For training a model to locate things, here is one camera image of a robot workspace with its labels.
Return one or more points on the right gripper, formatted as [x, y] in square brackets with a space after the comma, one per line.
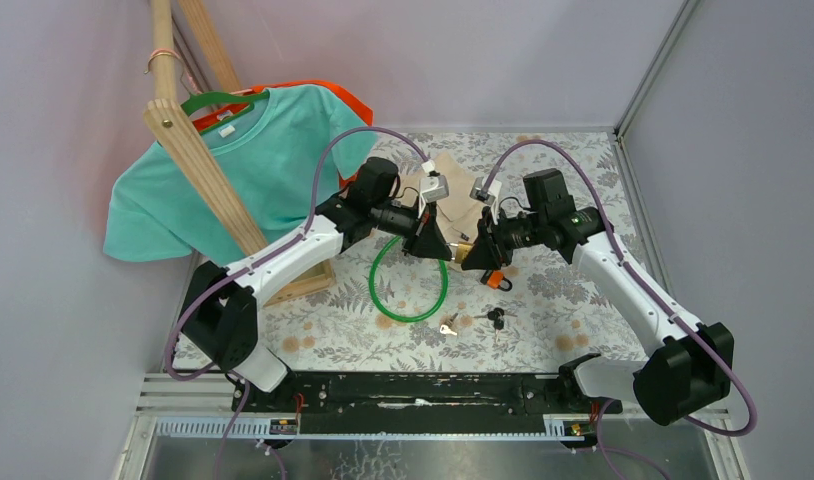
[484, 253]

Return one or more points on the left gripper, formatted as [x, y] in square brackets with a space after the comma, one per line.
[425, 238]

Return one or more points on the orange black small lock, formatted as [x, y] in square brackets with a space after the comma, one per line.
[496, 280]

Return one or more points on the brass padlock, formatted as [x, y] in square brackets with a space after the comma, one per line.
[460, 250]

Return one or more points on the green cable lock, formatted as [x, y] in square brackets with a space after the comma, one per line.
[405, 289]

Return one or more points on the black-headed key bunch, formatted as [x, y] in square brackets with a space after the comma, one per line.
[498, 317]

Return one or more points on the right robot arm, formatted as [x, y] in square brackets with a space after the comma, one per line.
[683, 371]

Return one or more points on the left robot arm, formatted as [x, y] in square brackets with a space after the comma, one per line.
[221, 314]

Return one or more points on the folded beige cloth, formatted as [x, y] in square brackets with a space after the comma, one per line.
[457, 214]

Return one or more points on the floral table mat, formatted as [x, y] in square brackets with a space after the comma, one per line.
[559, 313]

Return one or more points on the orange garment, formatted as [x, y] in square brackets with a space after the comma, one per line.
[277, 145]

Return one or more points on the teal t-shirt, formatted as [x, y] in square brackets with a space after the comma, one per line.
[156, 214]

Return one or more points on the green clothes hanger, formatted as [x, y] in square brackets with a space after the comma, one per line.
[227, 106]

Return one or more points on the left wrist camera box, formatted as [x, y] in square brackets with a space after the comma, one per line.
[433, 188]

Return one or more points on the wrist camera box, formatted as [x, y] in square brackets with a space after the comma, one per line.
[433, 188]
[486, 192]

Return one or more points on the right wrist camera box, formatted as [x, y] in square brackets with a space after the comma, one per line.
[486, 192]

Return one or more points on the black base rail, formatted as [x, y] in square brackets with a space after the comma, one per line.
[373, 403]

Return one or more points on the wooden rack frame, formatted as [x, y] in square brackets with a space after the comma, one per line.
[173, 129]

